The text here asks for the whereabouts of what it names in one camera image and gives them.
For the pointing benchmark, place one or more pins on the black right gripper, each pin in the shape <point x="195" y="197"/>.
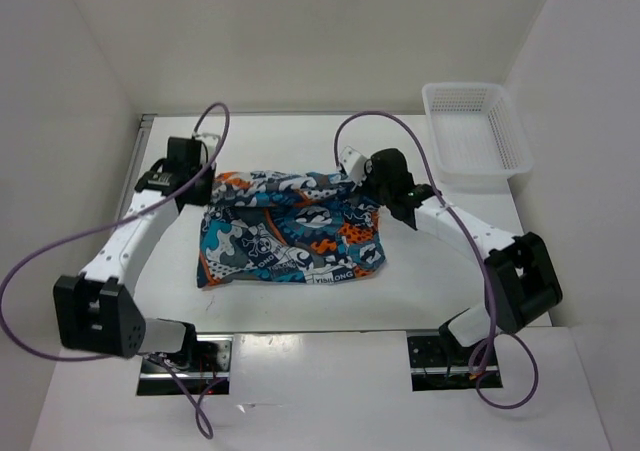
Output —
<point x="370" y="173"/>

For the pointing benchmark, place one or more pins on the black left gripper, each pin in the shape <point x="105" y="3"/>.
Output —
<point x="204" y="197"/>

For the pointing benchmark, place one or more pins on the colourful patterned shorts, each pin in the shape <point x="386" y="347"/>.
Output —
<point x="271" y="226"/>

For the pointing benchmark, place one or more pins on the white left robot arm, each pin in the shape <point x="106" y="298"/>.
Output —
<point x="140" y="335"/>

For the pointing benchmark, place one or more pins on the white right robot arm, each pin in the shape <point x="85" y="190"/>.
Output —
<point x="520" y="272"/>

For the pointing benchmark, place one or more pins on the white plastic basket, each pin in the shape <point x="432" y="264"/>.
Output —
<point x="475" y="132"/>

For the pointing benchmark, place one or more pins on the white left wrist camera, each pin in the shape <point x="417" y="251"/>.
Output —
<point x="208" y="142"/>

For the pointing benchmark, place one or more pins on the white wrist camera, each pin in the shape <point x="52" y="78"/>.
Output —
<point x="208" y="142"/>
<point x="355" y="165"/>

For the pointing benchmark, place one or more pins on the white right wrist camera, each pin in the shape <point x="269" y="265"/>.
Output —
<point x="355" y="165"/>

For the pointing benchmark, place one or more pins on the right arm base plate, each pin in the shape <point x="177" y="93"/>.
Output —
<point x="433" y="367"/>

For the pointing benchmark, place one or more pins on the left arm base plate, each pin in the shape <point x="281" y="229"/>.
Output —
<point x="205" y="371"/>

